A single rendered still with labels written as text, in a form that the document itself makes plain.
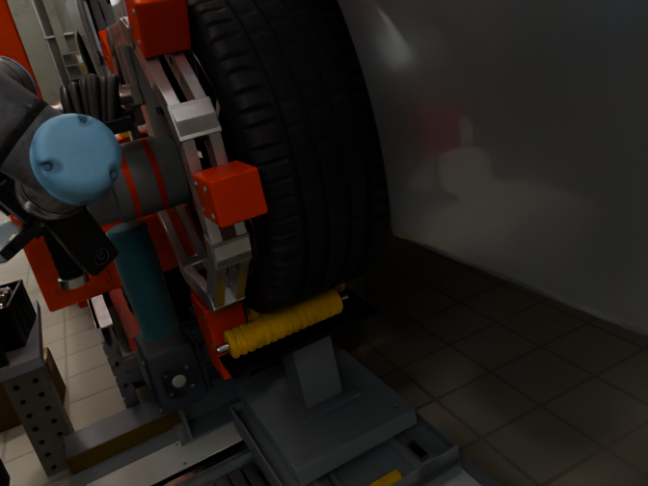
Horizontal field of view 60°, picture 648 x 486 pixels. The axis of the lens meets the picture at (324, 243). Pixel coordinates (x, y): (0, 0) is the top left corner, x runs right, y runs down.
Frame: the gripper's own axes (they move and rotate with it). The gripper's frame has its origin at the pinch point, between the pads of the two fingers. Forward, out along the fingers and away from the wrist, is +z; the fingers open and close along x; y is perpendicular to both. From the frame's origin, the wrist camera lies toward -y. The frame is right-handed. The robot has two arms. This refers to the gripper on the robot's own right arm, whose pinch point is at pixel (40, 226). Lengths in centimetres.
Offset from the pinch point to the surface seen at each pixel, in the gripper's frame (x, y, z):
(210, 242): -14.1, -18.9, -4.7
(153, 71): -26.8, 4.9, -6.0
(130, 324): -16, -42, 104
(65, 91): -16.9, 11.1, -0.3
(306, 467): -1, -69, 15
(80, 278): 0.5, -9.7, 7.2
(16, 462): 35, -46, 116
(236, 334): -11.4, -38.8, 13.7
